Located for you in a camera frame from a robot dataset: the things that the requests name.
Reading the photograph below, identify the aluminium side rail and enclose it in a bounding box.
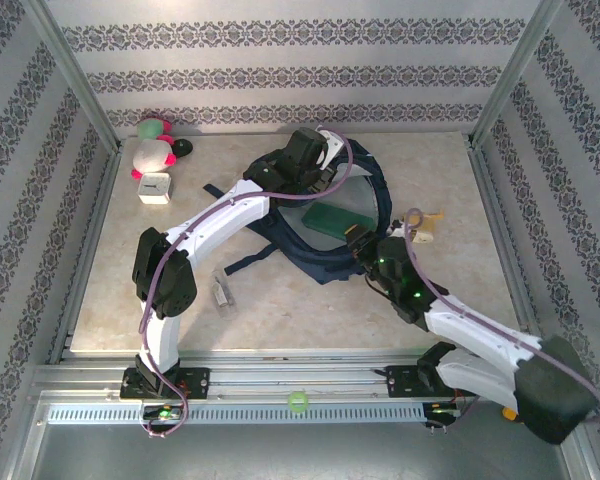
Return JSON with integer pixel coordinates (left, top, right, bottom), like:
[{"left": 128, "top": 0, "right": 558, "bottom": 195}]
[
  {"left": 467, "top": 142, "right": 554, "bottom": 364},
  {"left": 47, "top": 147, "right": 124, "bottom": 364}
]

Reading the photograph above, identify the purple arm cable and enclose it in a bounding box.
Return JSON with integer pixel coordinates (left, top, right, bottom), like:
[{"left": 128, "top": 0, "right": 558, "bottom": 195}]
[
  {"left": 402, "top": 207, "right": 600, "bottom": 426},
  {"left": 137, "top": 128, "right": 354, "bottom": 440}
]

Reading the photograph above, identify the beige wooden toy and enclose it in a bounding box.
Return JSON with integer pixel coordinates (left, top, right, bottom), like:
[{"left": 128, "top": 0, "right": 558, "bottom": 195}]
[{"left": 402, "top": 209, "right": 445, "bottom": 245}]

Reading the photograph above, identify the white cube clock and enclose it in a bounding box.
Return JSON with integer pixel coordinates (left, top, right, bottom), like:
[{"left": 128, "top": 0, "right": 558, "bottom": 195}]
[{"left": 137, "top": 171, "right": 174, "bottom": 205}]

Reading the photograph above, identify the slotted grey cable duct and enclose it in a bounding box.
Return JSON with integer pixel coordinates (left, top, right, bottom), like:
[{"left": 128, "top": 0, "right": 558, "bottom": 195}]
[{"left": 46, "top": 403, "right": 426, "bottom": 426}]

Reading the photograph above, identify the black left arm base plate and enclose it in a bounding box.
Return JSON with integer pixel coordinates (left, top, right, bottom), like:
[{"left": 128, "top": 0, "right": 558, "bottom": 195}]
[{"left": 119, "top": 367, "right": 211, "bottom": 401}]

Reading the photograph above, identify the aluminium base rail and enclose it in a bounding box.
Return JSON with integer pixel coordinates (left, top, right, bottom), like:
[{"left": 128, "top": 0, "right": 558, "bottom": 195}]
[{"left": 29, "top": 348, "right": 566, "bottom": 402}]

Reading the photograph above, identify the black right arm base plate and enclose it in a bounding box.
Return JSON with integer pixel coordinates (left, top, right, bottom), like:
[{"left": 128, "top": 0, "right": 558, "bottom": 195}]
[{"left": 374, "top": 364, "right": 479, "bottom": 400}]

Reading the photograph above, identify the green notebook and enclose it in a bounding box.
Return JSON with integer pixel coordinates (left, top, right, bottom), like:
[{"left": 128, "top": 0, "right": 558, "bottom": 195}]
[{"left": 301, "top": 201, "right": 377, "bottom": 244}]

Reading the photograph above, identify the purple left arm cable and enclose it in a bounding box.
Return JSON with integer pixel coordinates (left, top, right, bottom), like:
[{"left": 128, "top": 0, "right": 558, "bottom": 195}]
[{"left": 137, "top": 128, "right": 354, "bottom": 440}]

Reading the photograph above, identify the navy blue backpack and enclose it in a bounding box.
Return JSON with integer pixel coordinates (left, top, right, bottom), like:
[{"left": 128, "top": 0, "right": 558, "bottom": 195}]
[{"left": 202, "top": 137, "right": 397, "bottom": 287}]

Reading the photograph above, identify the aluminium frame post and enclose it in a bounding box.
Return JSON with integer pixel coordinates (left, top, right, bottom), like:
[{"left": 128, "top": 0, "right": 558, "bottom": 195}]
[
  {"left": 22, "top": 0, "right": 122, "bottom": 154},
  {"left": 469, "top": 0, "right": 566, "bottom": 149}
]

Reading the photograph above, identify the clear plastic pencil case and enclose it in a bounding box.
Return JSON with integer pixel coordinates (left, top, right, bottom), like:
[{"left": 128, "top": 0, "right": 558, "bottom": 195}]
[{"left": 209, "top": 269, "right": 240, "bottom": 320}]

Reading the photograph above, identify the white pink green plush toy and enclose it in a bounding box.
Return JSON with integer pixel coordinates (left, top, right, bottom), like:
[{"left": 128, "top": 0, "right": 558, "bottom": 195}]
[{"left": 131, "top": 114, "right": 182, "bottom": 179}]

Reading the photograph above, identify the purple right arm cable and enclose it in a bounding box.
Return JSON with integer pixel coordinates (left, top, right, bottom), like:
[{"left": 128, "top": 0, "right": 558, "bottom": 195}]
[{"left": 402, "top": 207, "right": 600, "bottom": 426}]

